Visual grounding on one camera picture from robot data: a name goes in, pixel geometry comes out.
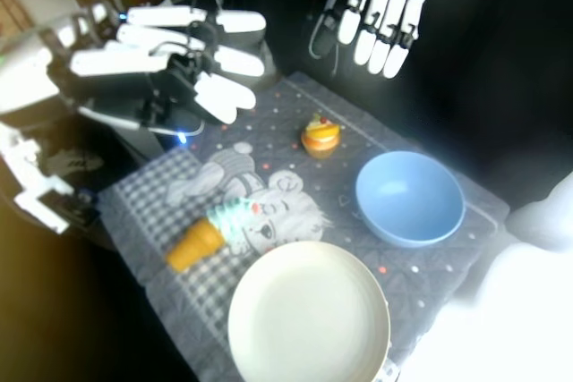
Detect cream round plate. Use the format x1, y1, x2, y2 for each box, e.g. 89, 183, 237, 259
227, 240, 392, 382

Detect white padded object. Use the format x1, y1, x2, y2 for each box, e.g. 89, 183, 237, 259
393, 174, 573, 382

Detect toy cupcake with orange slice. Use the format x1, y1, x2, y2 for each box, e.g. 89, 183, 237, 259
300, 113, 343, 160

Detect blue bowl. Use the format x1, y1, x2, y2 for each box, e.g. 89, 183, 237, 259
355, 150, 467, 250

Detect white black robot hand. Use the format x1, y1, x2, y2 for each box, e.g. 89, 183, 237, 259
307, 0, 432, 81
0, 4, 269, 141

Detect grey quilt with bear print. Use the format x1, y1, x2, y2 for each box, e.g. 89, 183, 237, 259
96, 70, 512, 382

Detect toy ice cream cone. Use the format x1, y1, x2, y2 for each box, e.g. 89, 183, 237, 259
165, 196, 257, 275

